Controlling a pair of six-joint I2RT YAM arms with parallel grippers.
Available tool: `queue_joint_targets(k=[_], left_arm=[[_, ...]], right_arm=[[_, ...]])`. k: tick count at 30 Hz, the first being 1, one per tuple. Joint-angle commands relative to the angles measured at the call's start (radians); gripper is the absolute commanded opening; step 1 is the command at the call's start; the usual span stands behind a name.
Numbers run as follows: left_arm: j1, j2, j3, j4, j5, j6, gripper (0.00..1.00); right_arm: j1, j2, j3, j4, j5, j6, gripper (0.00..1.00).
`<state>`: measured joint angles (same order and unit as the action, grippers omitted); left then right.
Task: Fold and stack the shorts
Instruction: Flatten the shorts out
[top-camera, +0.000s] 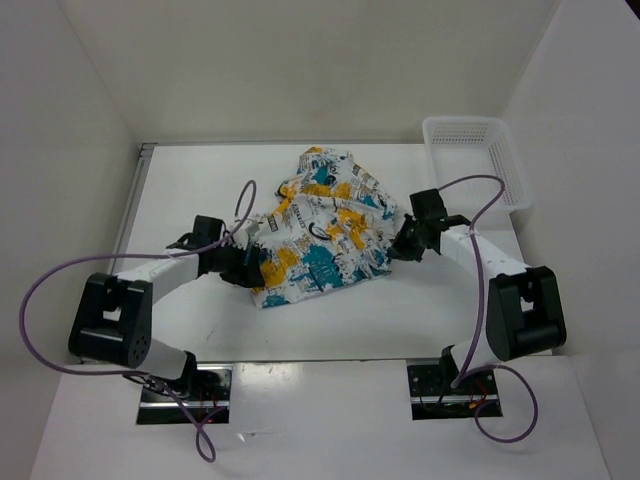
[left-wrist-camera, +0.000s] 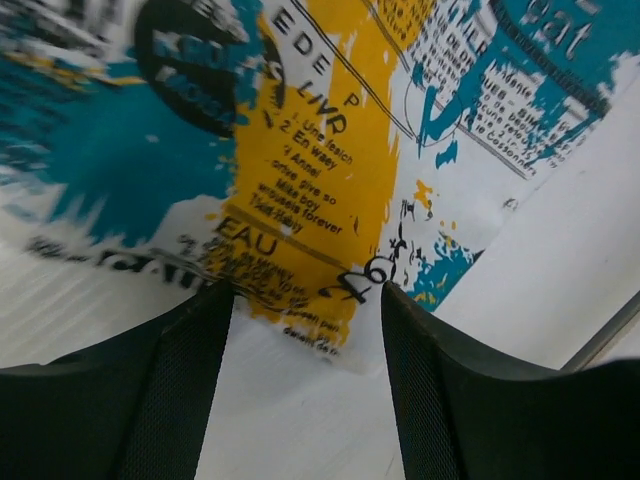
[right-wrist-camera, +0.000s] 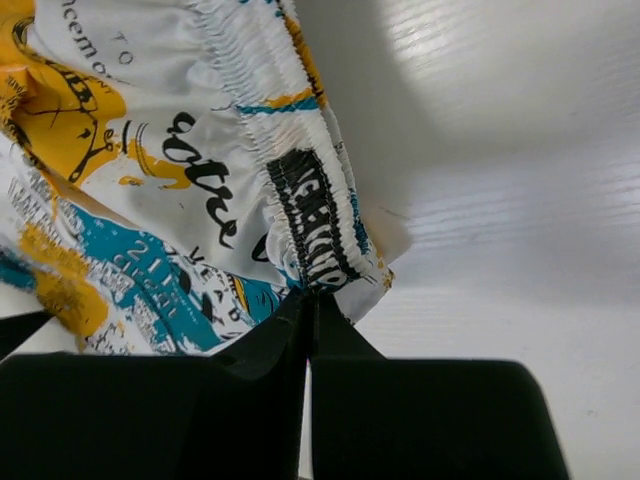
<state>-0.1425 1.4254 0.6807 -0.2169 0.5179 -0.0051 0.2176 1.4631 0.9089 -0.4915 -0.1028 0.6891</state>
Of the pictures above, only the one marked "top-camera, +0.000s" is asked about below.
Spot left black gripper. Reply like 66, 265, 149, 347
210, 239, 266, 288

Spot white teal yellow patterned shorts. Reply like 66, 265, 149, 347
242, 147, 406, 309

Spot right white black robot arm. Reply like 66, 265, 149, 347
389, 189, 567, 393

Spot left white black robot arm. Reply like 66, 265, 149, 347
68, 216, 265, 400

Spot white perforated plastic basket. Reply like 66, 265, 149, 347
422, 116, 533, 212

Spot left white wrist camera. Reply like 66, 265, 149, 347
244, 221, 263, 250

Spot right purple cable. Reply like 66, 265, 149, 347
436, 173, 539, 443

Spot purple cable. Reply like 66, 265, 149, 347
436, 173, 539, 443
19, 179, 258, 463

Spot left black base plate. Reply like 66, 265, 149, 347
136, 363, 233, 425

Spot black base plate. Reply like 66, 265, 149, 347
406, 358, 503, 421
136, 363, 233, 425

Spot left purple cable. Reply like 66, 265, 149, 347
19, 179, 258, 463

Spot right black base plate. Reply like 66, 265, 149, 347
406, 358, 503, 421

